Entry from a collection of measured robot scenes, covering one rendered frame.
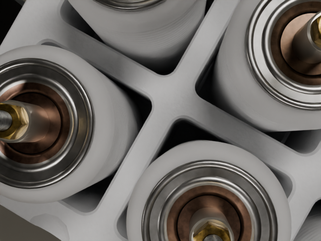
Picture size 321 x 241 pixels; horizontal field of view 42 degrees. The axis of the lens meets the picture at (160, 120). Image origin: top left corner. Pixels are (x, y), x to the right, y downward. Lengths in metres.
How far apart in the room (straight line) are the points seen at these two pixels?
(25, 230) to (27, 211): 0.20
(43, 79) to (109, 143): 0.05
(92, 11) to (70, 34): 0.08
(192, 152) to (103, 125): 0.05
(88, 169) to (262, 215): 0.10
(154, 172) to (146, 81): 0.09
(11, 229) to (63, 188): 0.30
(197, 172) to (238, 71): 0.06
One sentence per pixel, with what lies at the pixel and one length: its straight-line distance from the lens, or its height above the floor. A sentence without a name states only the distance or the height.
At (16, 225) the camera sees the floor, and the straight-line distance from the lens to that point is 0.54.
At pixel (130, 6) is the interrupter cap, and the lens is 0.25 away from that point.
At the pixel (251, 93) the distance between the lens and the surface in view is 0.25.
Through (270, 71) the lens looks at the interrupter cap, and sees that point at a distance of 0.24.
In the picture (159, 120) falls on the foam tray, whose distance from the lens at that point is 0.31.
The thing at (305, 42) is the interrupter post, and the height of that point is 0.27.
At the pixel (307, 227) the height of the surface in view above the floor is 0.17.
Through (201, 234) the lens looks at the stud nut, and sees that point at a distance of 0.20.
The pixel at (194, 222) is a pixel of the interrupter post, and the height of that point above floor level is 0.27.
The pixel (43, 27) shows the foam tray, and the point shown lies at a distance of 0.34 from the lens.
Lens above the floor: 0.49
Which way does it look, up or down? 86 degrees down
